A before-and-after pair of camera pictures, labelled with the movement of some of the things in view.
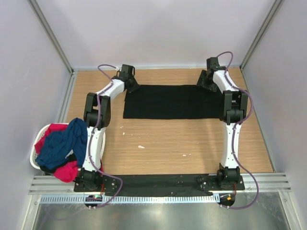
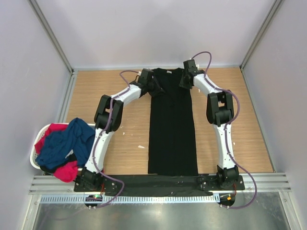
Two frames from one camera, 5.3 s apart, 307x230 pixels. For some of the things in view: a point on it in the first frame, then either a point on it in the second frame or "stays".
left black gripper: [135, 87] to [158, 89]
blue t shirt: [59, 144] stays
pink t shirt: [67, 174] stays
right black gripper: [200, 82] to [182, 84]
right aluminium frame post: [276, 4] stays
